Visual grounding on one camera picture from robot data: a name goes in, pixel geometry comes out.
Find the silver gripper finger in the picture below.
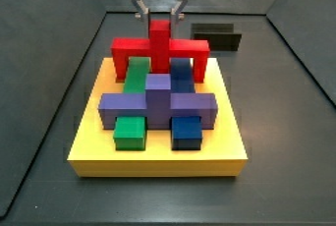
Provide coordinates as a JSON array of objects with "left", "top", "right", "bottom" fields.
[
  {"left": 130, "top": 0, "right": 149, "bottom": 35},
  {"left": 169, "top": 0, "right": 188, "bottom": 37}
]

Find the red cross-shaped block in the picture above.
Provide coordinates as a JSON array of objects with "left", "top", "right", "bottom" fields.
[{"left": 110, "top": 20, "right": 210, "bottom": 83}]

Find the yellow base board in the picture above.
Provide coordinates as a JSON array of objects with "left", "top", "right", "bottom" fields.
[{"left": 66, "top": 58, "right": 248, "bottom": 177}]

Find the purple cross-shaped block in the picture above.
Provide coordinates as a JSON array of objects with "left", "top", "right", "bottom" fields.
[{"left": 98, "top": 74, "right": 217, "bottom": 130}]

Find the blue long block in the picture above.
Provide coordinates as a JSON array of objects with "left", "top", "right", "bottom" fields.
[{"left": 170, "top": 58, "right": 202, "bottom": 150}]

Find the green long block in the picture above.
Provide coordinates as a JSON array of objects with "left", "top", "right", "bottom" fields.
[{"left": 113, "top": 57, "right": 149, "bottom": 150}]

